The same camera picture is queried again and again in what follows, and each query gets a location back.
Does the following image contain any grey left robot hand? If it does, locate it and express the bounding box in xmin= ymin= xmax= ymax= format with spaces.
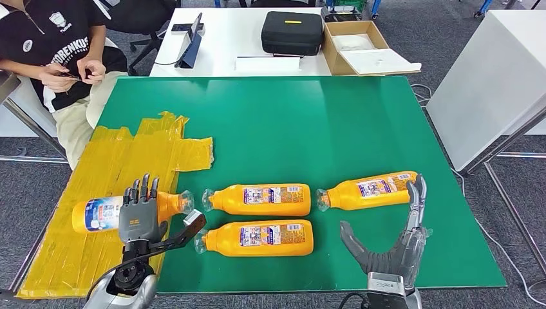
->
xmin=118 ymin=173 xmax=170 ymax=257

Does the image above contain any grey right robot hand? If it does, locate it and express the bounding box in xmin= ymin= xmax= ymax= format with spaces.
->
xmin=339 ymin=173 xmax=433 ymax=289

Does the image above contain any person's left hand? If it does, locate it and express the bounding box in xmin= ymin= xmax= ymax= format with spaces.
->
xmin=77 ymin=57 xmax=108 ymax=85

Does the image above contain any person's right hand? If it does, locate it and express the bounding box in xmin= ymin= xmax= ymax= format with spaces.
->
xmin=38 ymin=64 xmax=73 ymax=93

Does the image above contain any orange detergent bottle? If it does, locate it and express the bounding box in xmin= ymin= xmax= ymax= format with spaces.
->
xmin=194 ymin=220 xmax=315 ymax=257
xmin=71 ymin=191 xmax=195 ymax=234
xmin=315 ymin=171 xmax=420 ymax=212
xmin=202 ymin=183 xmax=312 ymax=217

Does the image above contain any person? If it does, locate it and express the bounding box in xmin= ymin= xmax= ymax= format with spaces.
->
xmin=0 ymin=0 xmax=129 ymax=169

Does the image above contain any grey metal desk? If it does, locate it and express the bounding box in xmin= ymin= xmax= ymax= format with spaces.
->
xmin=0 ymin=71 xmax=71 ymax=165

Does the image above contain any yellow tape patch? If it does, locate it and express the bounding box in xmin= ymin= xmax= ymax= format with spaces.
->
xmin=17 ymin=111 xmax=214 ymax=299

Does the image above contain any black office chair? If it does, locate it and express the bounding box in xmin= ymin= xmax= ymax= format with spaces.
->
xmin=100 ymin=0 xmax=182 ymax=77

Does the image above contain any black phone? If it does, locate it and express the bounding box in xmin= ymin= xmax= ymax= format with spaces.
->
xmin=171 ymin=23 xmax=205 ymax=33

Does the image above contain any dark tablet on stand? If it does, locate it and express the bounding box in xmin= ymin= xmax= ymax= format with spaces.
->
xmin=175 ymin=12 xmax=204 ymax=69

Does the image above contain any white desk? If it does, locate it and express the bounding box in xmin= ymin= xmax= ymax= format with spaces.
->
xmin=150 ymin=6 xmax=334 ymax=79

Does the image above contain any white paper sheet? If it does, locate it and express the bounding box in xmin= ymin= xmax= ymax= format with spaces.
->
xmin=234 ymin=56 xmax=301 ymax=73

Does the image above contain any thin black pen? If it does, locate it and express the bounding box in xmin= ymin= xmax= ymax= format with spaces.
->
xmin=237 ymin=54 xmax=305 ymax=59

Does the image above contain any white foam panel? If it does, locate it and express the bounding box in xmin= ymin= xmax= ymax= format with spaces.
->
xmin=341 ymin=48 xmax=422 ymax=76

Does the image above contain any black zip case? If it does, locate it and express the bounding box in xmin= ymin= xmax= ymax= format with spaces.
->
xmin=261 ymin=11 xmax=325 ymax=57

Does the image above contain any white side table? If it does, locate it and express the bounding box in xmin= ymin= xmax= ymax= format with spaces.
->
xmin=426 ymin=9 xmax=546 ymax=276

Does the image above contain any open cardboard box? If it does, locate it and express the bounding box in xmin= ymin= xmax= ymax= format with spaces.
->
xmin=322 ymin=20 xmax=422 ymax=77

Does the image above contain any white plastic bag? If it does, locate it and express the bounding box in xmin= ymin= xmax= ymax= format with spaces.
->
xmin=332 ymin=33 xmax=377 ymax=52

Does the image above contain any green crate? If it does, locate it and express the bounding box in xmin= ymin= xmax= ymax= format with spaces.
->
xmin=332 ymin=0 xmax=368 ymax=13

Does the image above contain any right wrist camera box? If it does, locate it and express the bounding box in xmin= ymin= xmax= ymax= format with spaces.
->
xmin=366 ymin=272 xmax=409 ymax=309

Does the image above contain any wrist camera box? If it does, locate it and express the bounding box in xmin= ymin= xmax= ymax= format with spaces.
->
xmin=366 ymin=272 xmax=409 ymax=309
xmin=147 ymin=209 xmax=207 ymax=259

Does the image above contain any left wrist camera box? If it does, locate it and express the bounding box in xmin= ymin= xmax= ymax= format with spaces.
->
xmin=147 ymin=209 xmax=207 ymax=259

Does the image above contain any white floor cable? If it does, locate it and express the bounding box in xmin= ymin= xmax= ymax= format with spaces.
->
xmin=410 ymin=84 xmax=433 ymax=108
xmin=451 ymin=167 xmax=546 ymax=307

